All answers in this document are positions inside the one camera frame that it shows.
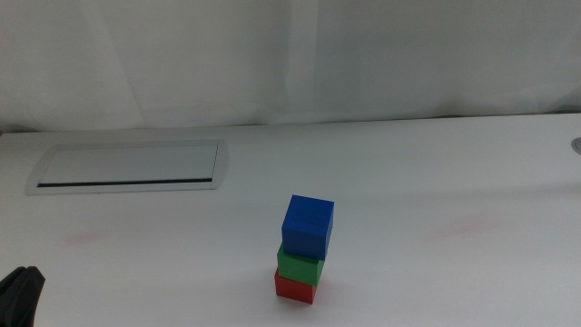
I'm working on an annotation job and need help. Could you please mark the red cube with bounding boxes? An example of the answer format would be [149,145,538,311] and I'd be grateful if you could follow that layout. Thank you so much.
[273,267,318,305]

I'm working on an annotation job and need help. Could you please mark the green cube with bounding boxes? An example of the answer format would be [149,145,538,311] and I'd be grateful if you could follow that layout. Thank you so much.
[276,243,326,287]

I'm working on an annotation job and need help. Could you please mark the blue cube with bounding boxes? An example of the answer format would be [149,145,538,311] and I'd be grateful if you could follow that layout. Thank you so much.
[281,194,336,262]

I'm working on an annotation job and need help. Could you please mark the white cloth backdrop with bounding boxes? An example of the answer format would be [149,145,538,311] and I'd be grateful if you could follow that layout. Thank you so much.
[0,0,581,134]

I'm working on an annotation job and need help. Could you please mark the silver table cable hatch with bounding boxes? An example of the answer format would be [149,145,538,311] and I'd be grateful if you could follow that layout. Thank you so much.
[25,139,231,196]

